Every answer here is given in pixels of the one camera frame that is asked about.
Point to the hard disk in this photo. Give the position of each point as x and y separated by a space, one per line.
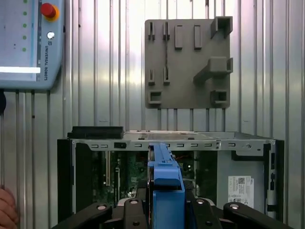
166 210

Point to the RAM stick on rack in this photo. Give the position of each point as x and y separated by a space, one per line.
166 55

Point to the pale blue teach pendant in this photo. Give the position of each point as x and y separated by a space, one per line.
50 71

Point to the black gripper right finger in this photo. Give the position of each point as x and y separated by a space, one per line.
205 214

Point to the black open PC case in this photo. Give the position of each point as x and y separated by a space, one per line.
202 137

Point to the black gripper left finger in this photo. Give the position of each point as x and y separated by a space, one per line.
133 214

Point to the person's right hand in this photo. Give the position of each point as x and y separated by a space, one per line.
7 207

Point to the green motherboard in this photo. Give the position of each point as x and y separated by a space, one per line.
133 167

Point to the grey parts rack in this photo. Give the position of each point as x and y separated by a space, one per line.
186 71

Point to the black ribbed plastic block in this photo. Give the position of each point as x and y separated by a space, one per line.
95 132

